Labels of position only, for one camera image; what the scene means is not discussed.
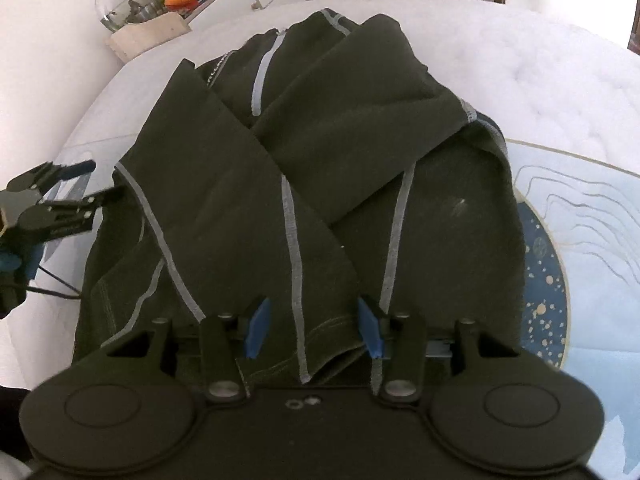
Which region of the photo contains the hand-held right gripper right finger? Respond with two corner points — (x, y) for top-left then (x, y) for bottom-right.
(356, 295), (523, 407)

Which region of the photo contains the wooden storage box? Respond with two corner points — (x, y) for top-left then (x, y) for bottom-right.
(106, 10), (194, 63)

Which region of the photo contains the black cable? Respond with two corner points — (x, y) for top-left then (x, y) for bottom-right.
(27, 265), (83, 301)

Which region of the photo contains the dark grey long-sleeve top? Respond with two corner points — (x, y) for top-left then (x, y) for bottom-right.
(72, 9), (526, 386)

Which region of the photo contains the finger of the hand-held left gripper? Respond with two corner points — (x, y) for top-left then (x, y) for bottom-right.
(42, 187), (126, 236)
(7, 160), (97, 192)

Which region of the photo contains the glass fish bowl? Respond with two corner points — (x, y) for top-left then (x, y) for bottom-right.
(95, 0), (167, 32)

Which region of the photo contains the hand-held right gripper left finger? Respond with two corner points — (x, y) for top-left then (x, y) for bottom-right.
(101, 296), (272, 405)

